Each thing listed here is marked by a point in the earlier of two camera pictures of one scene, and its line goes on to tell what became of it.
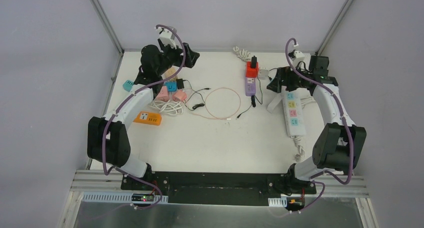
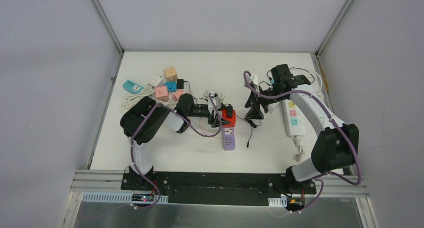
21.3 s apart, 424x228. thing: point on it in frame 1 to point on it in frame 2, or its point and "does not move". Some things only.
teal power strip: (128, 85) does not move
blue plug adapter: (172, 86) does not move
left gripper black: (180, 54) to (212, 115)
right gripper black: (284, 74) to (255, 112)
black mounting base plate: (217, 187) does not move
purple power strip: (250, 86) to (229, 138)
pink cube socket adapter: (179, 96) does not move
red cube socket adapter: (251, 72) to (232, 120)
